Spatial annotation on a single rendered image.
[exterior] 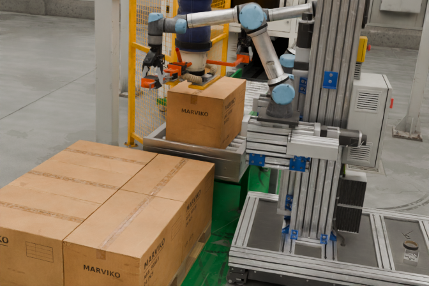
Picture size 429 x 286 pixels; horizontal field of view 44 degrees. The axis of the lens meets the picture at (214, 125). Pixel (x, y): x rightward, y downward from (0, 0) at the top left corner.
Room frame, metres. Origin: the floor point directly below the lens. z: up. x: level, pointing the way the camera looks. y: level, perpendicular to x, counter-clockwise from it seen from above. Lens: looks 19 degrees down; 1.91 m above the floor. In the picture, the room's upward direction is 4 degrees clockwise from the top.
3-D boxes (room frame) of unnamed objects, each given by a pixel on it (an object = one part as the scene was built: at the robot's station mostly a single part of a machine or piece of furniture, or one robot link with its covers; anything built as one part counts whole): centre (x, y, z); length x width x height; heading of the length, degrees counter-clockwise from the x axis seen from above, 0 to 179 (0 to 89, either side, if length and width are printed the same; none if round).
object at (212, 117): (3.70, 0.06, 0.75); 0.60 x 0.40 x 0.40; 164
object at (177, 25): (2.74, 0.23, 1.50); 0.11 x 0.11 x 0.08; 86
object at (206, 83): (3.27, 0.08, 1.10); 0.34 x 0.10 x 0.05; 163
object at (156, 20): (2.73, 0.33, 1.50); 0.09 x 0.08 x 0.11; 86
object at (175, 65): (3.05, 0.24, 1.20); 0.10 x 0.08 x 0.06; 73
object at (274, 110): (2.82, -0.35, 1.09); 0.15 x 0.15 x 0.10
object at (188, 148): (3.37, 0.15, 0.58); 0.70 x 0.03 x 0.06; 75
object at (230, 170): (3.36, 0.15, 0.48); 0.70 x 0.03 x 0.15; 75
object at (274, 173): (3.79, -0.49, 0.50); 0.07 x 0.07 x 1.00; 75
